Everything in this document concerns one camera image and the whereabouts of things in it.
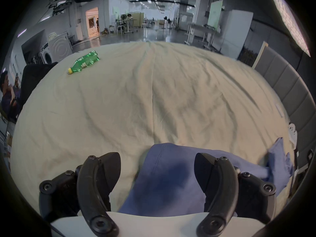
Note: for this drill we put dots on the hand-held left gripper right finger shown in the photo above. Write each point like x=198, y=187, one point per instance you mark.
x=222, y=194

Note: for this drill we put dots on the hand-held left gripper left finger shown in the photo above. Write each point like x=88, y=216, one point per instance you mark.
x=91, y=194

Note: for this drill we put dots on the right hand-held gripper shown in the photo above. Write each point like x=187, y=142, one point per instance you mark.
x=292, y=132

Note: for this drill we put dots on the blue shirt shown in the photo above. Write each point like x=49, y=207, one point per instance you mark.
x=167, y=179

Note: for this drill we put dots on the grey padded headboard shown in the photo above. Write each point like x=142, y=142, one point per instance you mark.
x=291, y=83

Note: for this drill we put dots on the bed with beige sheet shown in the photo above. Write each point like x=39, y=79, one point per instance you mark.
x=148, y=95

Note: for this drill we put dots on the tall white cabinet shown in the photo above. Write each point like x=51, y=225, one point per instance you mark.
x=235, y=33

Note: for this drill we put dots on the black chair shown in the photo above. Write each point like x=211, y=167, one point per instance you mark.
x=37, y=78

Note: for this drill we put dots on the green plastic bottle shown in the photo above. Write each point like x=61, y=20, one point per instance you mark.
x=84, y=62

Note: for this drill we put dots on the white-legged table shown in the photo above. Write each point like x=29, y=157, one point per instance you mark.
x=200, y=33

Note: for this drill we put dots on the pale green whiteboard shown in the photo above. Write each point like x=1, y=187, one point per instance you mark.
x=214, y=13

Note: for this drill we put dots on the white washing machine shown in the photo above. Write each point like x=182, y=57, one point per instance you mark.
x=45, y=54
x=60, y=46

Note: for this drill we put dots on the desk with chairs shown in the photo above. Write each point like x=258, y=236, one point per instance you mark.
x=126, y=25

